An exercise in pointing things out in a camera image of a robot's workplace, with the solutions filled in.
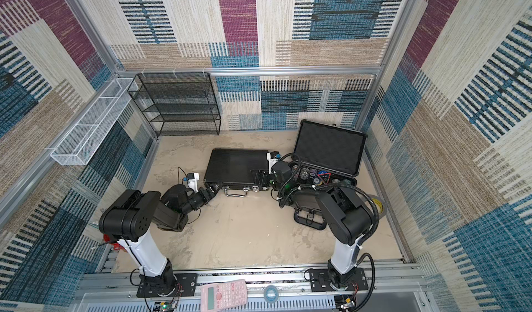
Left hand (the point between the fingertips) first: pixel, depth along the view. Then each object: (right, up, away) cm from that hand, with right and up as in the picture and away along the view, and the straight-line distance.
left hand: (221, 189), depth 94 cm
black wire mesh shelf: (-26, +42, +17) cm, 52 cm away
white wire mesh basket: (-43, +19, -23) cm, 52 cm away
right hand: (+18, +7, 0) cm, 19 cm away
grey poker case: (+48, +15, +6) cm, 50 cm away
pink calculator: (+6, -32, -24) cm, 40 cm away
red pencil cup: (-33, -17, -19) cm, 41 cm away
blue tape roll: (+20, -31, -22) cm, 43 cm away
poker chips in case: (+44, +5, +5) cm, 45 cm away
